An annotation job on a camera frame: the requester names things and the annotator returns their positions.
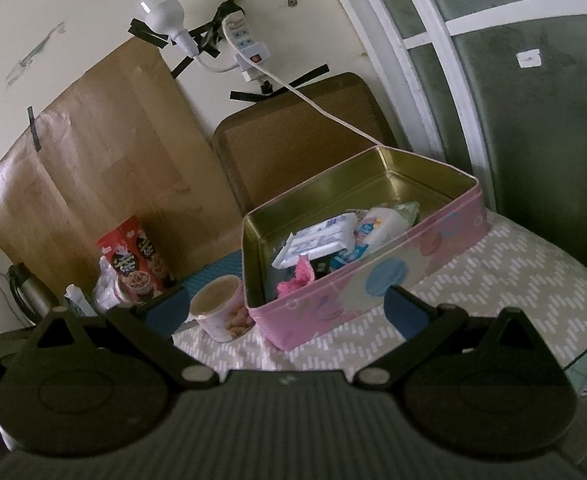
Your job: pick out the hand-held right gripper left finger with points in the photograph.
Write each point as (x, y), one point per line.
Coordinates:
(166, 310)

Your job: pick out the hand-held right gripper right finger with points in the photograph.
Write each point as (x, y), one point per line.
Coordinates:
(406, 312)

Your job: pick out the pink tin box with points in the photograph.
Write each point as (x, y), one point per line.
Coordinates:
(398, 280)

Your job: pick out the printed sachet packet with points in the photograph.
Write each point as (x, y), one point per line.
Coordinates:
(348, 256)

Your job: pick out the small blue-print tissue pack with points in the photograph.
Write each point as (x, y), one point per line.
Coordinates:
(381, 222)

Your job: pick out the light green cloth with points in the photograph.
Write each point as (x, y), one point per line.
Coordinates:
(408, 212)

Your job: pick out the white wet wipe packet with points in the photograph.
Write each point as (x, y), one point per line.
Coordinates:
(318, 240)

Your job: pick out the pink knitted cloth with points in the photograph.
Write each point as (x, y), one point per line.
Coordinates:
(296, 277)

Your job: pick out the red snack box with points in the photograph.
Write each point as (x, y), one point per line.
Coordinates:
(136, 260)

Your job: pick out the plastic bag with cup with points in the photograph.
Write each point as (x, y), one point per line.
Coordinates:
(110, 285)

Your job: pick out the teal gridded mat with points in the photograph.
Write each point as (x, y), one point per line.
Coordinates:
(213, 272)

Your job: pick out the white squeeze tube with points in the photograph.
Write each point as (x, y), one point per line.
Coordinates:
(79, 301)

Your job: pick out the brown chair back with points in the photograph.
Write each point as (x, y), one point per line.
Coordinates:
(293, 150)

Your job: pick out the white framed window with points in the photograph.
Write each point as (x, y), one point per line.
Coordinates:
(523, 110)

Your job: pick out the white power strip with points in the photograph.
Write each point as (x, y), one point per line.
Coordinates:
(246, 42)

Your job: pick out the white window sticker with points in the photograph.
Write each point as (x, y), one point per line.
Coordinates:
(528, 58)

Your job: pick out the white light bulb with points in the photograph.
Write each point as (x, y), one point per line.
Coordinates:
(161, 17)

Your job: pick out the brown paper wall sheet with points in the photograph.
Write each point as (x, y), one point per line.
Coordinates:
(98, 160)

